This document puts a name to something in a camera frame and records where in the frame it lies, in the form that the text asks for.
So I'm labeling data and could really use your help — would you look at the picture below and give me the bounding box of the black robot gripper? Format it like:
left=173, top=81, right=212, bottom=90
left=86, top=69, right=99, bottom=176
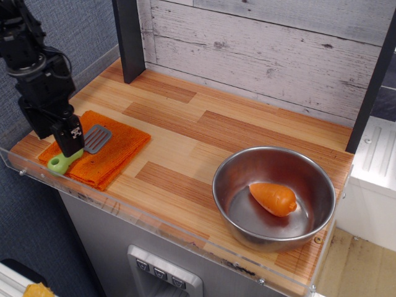
left=12, top=57, right=85, bottom=157

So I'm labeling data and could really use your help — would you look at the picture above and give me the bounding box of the green handled grey spatula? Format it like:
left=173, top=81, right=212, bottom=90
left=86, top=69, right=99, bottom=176
left=47, top=124, right=112, bottom=174

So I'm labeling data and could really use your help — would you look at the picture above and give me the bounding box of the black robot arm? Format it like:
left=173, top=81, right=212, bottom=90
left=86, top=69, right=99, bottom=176
left=1, top=1, right=84, bottom=157

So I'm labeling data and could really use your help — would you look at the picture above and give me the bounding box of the silver metal bowl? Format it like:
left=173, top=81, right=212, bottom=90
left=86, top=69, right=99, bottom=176
left=212, top=147, right=336, bottom=252

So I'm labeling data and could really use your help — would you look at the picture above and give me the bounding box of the folded orange cloth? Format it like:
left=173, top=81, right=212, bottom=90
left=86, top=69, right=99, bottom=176
left=38, top=110, right=152, bottom=192

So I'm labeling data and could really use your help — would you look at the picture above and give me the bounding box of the clear acrylic table guard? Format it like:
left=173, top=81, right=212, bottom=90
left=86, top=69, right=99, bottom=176
left=4, top=61, right=353, bottom=296

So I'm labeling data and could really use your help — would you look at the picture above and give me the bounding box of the grey toy fridge cabinet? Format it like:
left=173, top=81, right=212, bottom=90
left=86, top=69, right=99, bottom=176
left=58, top=190, right=279, bottom=297

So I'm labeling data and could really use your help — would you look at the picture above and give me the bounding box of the silver dispenser button panel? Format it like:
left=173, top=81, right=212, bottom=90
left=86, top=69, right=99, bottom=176
left=127, top=244, right=204, bottom=297

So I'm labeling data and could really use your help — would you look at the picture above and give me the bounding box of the orange plastic carrot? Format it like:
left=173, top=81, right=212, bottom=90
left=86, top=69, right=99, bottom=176
left=249, top=183, right=297, bottom=217

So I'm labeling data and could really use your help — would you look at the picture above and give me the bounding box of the white ribbed side unit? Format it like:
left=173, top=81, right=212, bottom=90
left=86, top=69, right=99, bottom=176
left=335, top=116, right=395, bottom=251

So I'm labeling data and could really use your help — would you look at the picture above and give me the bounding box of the dark left shelf post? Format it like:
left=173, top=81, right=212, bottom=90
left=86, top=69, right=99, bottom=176
left=112, top=0, right=146, bottom=84

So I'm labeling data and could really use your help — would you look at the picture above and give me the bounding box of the dark shelf post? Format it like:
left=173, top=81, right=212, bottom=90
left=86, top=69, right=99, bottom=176
left=345, top=12, right=395, bottom=153
left=112, top=0, right=146, bottom=84

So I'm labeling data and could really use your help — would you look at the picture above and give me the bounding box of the dark right shelf post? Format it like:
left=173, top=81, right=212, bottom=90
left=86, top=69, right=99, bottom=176
left=345, top=12, right=395, bottom=153

